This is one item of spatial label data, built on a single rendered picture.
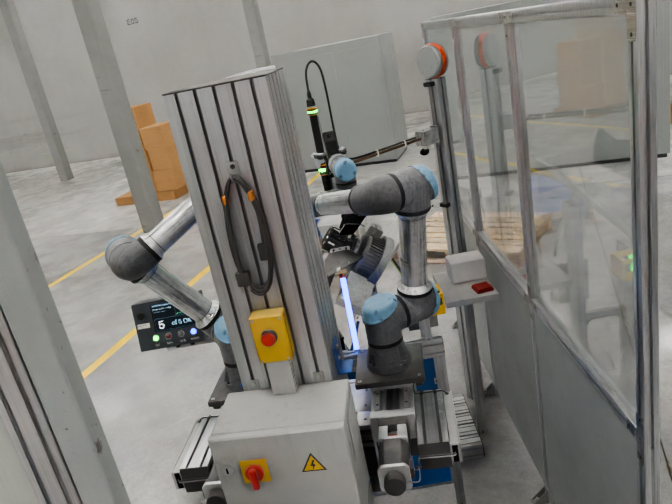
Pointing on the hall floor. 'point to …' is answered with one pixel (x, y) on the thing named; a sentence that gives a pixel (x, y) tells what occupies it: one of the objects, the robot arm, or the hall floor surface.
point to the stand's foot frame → (473, 448)
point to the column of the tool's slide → (452, 208)
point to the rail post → (452, 462)
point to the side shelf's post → (474, 367)
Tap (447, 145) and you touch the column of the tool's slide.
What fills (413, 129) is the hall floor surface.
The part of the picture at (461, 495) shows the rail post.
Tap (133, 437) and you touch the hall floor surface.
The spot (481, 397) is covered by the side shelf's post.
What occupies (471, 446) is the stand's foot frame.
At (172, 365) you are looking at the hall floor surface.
